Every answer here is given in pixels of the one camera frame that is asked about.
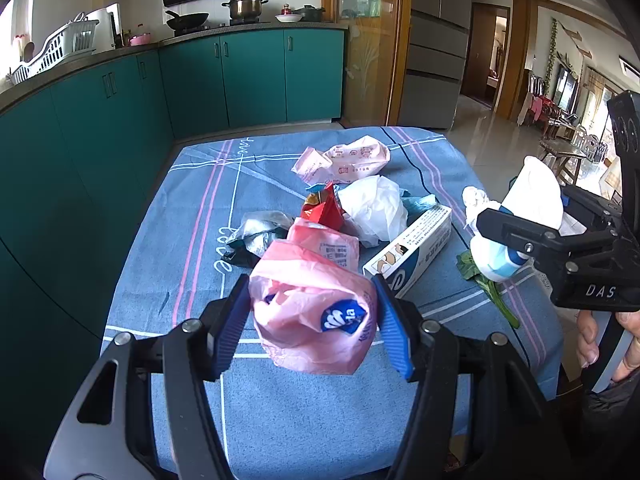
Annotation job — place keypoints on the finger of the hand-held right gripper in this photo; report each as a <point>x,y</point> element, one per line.
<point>530,235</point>
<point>585,280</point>

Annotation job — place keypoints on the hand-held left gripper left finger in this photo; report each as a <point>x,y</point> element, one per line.
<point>232,320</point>

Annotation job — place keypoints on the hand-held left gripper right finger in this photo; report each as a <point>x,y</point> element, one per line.
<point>395,325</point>

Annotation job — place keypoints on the white and blue packet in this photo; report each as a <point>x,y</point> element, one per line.
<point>535,190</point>

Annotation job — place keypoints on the pink plastic bag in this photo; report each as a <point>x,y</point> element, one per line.
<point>300,300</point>

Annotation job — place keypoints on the white and blue carton box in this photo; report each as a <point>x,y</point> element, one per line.
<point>420,245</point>

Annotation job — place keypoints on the white plastic bag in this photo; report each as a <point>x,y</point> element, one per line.
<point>375,210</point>

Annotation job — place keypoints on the person's right forearm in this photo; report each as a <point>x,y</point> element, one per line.
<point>610,410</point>

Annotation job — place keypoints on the person's right hand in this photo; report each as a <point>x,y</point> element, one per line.
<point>586,340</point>

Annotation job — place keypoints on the white crumpled tissue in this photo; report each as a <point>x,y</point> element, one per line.
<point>475,200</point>

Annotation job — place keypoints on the wooden bench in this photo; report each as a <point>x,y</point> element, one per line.
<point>560,152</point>

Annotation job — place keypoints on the green vegetable leaf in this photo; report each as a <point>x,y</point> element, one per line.
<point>467,267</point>

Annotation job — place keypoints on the blue striped tablecloth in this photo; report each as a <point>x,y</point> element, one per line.
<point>200,240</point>

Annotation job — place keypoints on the silver foil bag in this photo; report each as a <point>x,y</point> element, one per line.
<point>260,235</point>

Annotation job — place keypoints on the white air conditioner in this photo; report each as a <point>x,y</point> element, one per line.
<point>631,67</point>

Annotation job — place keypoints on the pink cloth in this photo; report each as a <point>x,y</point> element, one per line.
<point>536,109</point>

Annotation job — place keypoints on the blue crumpled cloth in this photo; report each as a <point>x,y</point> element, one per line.
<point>420,202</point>

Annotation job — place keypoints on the red snack wrapper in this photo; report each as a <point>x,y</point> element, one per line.
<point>327,210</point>

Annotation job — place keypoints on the green hanging vine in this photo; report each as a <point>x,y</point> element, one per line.
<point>551,55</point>

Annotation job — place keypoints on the large pink printed wrapper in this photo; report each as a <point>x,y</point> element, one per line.
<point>357,157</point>

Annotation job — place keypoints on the small pink packet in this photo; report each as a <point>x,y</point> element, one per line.
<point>310,165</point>

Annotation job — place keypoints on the brown wooden door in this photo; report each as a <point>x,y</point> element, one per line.
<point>480,55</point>

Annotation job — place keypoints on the grey refrigerator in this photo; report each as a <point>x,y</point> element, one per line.
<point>435,35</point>

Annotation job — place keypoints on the wooden glass door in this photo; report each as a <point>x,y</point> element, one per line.
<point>370,60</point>

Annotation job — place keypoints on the teal kitchen cabinets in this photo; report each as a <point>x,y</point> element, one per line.
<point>250,80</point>

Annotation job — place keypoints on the pink bowl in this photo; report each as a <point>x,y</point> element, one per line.
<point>141,40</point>

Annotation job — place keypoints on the black wok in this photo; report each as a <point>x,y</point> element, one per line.
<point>187,20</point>

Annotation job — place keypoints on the white bowl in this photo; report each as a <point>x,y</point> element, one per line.
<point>288,18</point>

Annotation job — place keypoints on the dark lidded pot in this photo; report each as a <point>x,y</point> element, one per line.
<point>311,14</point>

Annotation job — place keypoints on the steel cooking pot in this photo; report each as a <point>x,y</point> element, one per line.
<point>245,6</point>

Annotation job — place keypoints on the white kitchen appliance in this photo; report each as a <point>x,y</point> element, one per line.
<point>102,27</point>

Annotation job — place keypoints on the white dish rack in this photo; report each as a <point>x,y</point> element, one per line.
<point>55,50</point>

